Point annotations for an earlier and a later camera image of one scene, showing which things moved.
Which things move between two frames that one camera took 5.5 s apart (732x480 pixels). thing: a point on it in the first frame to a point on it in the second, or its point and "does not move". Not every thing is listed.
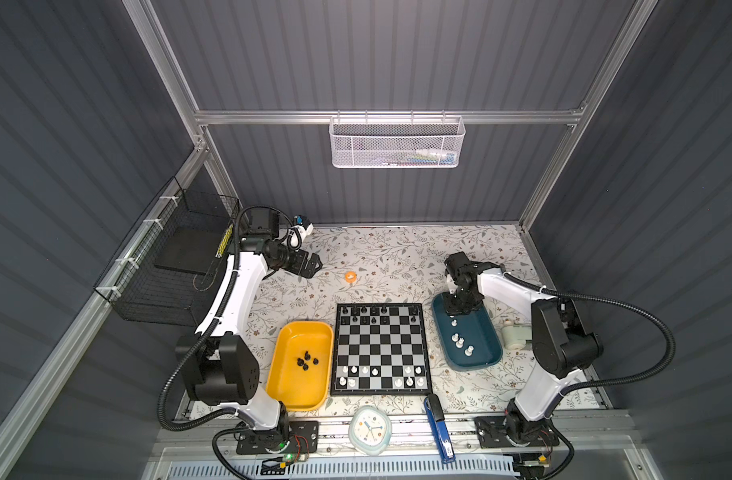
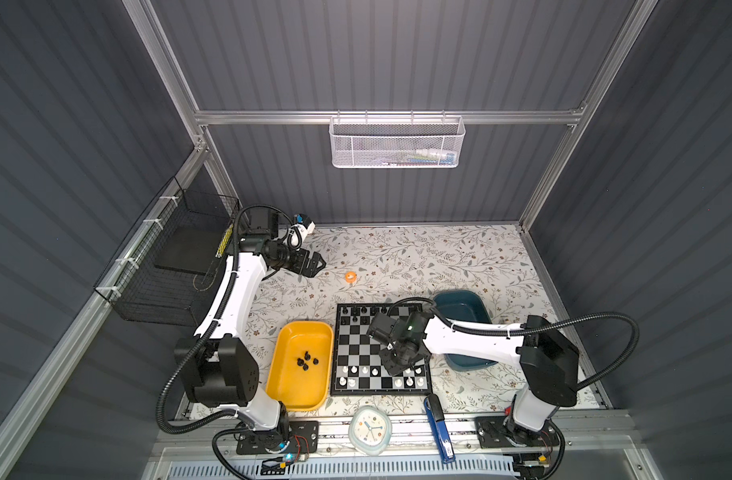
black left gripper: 310,266 does not move
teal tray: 470,342 does not move
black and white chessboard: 380,349 does not move
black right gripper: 452,310 to 390,366
